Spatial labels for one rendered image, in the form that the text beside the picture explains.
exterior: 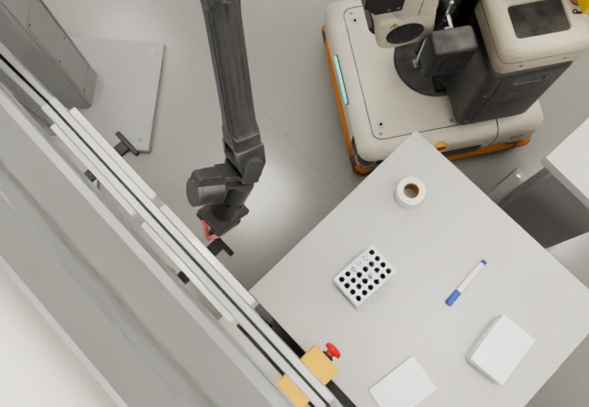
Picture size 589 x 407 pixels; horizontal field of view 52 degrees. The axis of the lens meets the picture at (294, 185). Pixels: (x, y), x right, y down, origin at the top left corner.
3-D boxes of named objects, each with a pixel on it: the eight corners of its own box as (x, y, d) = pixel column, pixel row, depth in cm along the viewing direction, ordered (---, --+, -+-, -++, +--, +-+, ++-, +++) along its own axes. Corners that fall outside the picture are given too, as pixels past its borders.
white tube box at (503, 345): (496, 315, 140) (503, 314, 135) (527, 339, 139) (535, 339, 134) (464, 358, 138) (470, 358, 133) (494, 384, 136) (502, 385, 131)
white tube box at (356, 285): (370, 246, 145) (372, 244, 141) (394, 273, 143) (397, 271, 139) (332, 281, 143) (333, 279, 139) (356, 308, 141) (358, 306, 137)
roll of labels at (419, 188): (408, 214, 147) (411, 210, 143) (388, 193, 148) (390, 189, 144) (429, 196, 148) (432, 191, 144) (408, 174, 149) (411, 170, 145)
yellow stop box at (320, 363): (315, 342, 131) (316, 342, 125) (339, 367, 130) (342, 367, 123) (299, 359, 131) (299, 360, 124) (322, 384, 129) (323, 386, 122)
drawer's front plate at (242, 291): (174, 213, 141) (164, 203, 131) (259, 303, 136) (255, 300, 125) (168, 218, 141) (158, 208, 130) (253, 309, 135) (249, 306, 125)
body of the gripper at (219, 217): (194, 216, 124) (204, 194, 119) (227, 195, 131) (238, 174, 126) (215, 238, 122) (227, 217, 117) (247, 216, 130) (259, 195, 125)
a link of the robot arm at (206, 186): (266, 159, 113) (244, 137, 119) (211, 164, 107) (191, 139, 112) (252, 210, 119) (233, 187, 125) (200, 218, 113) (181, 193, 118)
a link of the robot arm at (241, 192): (260, 187, 118) (250, 164, 121) (230, 190, 114) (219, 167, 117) (248, 207, 123) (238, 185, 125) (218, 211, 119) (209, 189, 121)
